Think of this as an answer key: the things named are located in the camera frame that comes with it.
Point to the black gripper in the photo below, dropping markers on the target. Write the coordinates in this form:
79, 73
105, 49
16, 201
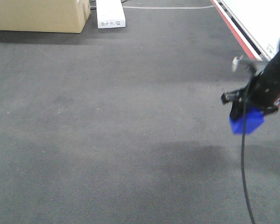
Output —
261, 92

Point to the white conveyor side frame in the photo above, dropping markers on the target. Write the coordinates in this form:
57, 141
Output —
259, 19

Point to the blue block part with knob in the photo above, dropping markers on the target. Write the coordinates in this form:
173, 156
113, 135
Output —
254, 119

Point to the white long carton box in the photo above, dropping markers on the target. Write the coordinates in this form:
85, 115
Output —
110, 14

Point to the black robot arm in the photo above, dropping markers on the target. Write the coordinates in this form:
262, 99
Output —
272, 66

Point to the brown cardboard box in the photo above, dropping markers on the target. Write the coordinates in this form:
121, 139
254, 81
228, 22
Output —
58, 16

